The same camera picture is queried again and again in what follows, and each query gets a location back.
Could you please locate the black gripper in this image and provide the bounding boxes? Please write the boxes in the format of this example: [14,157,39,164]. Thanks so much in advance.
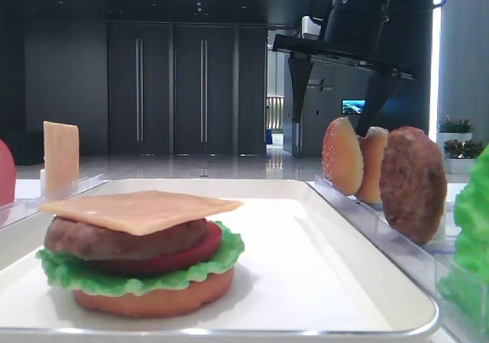
[272,34,416,137]

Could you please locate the sesame bun top half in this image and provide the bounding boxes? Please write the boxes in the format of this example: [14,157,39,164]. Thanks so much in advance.
[322,117,364,196]

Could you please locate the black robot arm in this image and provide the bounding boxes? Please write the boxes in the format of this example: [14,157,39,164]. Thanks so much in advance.
[273,0,447,136]

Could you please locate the upright brown meat patty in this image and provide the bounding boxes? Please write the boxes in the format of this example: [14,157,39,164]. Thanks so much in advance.
[379,126,447,244]

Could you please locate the tomato slice in burger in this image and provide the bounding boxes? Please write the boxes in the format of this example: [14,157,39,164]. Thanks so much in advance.
[86,222,222,277]

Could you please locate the flat cheese slice on burger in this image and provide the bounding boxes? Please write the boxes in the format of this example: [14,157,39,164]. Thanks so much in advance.
[39,190,243,236]

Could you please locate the upright green lettuce leaf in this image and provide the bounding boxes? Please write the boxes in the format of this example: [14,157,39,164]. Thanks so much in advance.
[439,150,488,319]

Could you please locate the upright cheese slice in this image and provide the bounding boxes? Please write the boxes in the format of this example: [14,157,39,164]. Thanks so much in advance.
[43,121,79,197]

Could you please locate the meat patty in burger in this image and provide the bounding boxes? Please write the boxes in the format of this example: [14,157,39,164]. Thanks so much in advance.
[44,217,209,260]

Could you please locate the lettuce leaf in burger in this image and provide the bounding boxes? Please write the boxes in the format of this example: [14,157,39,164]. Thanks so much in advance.
[35,222,245,297]

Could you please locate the upright red tomato slice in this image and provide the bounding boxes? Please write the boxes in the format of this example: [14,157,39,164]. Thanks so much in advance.
[0,141,16,206]

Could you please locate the potted plants in planter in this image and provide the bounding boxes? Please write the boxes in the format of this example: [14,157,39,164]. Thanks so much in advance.
[436,116,484,174]

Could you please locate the white rectangular tray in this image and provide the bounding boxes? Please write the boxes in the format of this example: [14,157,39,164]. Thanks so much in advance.
[1,179,440,342]

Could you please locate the clear rack right side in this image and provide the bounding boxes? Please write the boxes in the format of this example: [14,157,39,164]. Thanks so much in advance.
[314,176,488,342]

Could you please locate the clear rack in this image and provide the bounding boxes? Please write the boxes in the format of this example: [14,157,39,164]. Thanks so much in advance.
[314,176,488,342]
[1,174,106,228]

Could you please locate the bottom bun in burger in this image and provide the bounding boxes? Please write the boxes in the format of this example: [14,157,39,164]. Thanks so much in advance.
[73,268,235,319]

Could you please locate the clear rack left side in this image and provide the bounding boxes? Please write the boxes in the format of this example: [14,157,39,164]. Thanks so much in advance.
[1,174,106,228]

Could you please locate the wall screen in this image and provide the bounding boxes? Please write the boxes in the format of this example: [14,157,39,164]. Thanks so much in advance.
[342,99,365,115]

